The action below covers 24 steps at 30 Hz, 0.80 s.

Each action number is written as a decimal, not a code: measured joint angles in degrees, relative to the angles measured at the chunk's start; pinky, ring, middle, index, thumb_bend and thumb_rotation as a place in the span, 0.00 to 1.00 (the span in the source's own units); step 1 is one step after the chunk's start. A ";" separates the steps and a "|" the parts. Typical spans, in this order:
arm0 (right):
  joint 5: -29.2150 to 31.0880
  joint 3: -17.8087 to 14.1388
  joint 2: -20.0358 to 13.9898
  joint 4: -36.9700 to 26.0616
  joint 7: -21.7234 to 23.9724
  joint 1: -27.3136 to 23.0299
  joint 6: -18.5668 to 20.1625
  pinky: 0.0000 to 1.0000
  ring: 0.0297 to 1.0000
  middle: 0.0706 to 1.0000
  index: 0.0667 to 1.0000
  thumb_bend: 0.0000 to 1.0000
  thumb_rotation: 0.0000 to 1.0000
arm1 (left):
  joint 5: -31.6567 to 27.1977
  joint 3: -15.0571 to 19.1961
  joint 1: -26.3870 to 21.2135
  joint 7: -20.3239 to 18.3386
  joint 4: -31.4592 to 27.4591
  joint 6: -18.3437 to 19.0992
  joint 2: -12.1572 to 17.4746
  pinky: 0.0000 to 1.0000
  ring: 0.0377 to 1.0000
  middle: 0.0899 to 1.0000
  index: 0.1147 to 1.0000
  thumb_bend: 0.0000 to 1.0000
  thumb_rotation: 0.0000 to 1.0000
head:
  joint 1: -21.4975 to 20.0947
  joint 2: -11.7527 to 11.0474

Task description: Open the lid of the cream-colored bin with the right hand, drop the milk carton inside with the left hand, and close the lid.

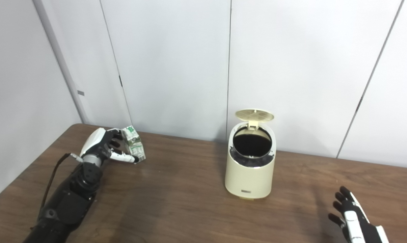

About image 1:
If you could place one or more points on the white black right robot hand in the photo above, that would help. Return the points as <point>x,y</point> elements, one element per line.
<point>358,226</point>

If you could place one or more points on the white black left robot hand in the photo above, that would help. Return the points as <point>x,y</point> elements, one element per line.
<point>93,141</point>

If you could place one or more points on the green white milk carton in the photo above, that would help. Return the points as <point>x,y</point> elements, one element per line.
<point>136,145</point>

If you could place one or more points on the cream-colored round bin lid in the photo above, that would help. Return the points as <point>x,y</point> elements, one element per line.
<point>254,115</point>

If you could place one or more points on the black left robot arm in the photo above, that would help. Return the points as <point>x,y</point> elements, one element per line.
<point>68,202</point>

